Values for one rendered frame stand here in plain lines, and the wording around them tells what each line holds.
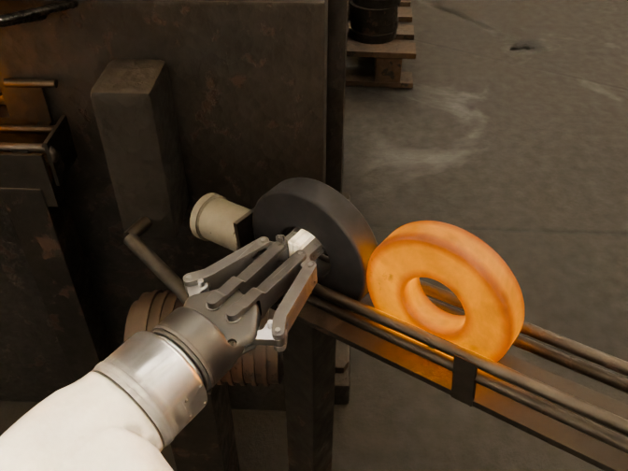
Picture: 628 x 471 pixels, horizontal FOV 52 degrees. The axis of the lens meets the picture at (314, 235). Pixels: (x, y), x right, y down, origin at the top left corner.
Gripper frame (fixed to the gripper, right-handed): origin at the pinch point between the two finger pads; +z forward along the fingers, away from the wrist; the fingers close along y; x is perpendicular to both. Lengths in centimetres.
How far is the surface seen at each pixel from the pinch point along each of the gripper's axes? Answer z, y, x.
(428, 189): 101, -37, -79
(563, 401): -3.5, 28.9, -0.8
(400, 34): 168, -88, -69
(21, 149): -8.4, -41.5, -0.3
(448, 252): -1.1, 15.8, 7.2
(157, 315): -9.3, -20.1, -18.2
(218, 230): -2.6, -12.4, -3.8
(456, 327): -0.7, 17.6, -2.1
